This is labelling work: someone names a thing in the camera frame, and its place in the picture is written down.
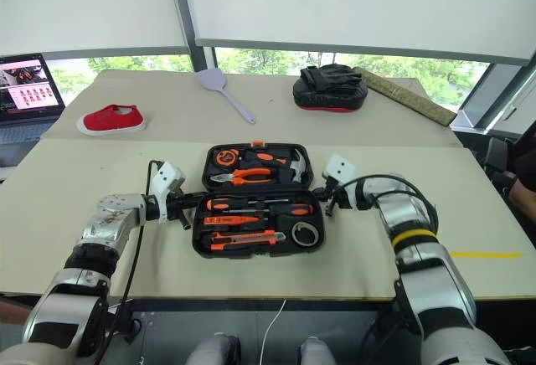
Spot black red boxing pad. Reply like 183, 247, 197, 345
291, 64, 369, 114

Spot grey window pillar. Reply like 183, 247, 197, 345
190, 44, 217, 75

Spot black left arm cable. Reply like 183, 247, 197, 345
94, 158, 164, 365

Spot slim orange black screwdriver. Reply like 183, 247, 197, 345
204, 198, 291, 211

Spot white cable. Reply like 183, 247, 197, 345
261, 299, 288, 365

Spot grey rounded shape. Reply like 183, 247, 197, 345
186, 333, 242, 365
299, 337, 336, 365

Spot white roller blind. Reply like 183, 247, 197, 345
0, 0, 194, 59
178, 0, 536, 65

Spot black electrical tape roll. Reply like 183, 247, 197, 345
291, 221, 318, 247

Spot orange black utility knife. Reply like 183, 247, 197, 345
199, 230, 288, 252

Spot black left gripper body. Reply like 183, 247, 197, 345
165, 192, 198, 219

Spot lavender plastic fly swatter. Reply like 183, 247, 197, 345
194, 67, 256, 126

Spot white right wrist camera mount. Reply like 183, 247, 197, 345
322, 154, 356, 184

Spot open laptop computer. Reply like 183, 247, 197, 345
0, 53, 67, 147

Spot steel claw hammer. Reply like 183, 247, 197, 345
245, 150, 310, 184

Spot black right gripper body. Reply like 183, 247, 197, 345
323, 180, 343, 209

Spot green rolled mat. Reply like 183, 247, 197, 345
358, 67, 457, 127

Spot red canvas shoe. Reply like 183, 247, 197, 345
75, 104, 151, 137

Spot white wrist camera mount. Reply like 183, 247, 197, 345
144, 162, 188, 224
322, 154, 356, 184

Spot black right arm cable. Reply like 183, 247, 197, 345
337, 173, 440, 236

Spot black office chair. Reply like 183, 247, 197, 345
483, 136, 518, 198

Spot yellow tape strip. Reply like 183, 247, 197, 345
450, 251, 523, 260

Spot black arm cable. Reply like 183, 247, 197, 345
94, 158, 164, 365
337, 173, 440, 236

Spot black tool case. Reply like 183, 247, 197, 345
191, 141, 327, 260

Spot orange-handled pliers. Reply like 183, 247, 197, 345
209, 167, 273, 186

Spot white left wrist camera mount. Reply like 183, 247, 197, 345
144, 162, 188, 224

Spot grey metal window frame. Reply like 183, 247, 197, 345
456, 61, 536, 136

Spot orange black tape measure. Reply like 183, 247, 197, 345
213, 150, 239, 168

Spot orange voltage tester pen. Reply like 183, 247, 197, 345
204, 215, 269, 226

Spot black table frame bar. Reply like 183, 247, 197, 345
100, 297, 403, 314

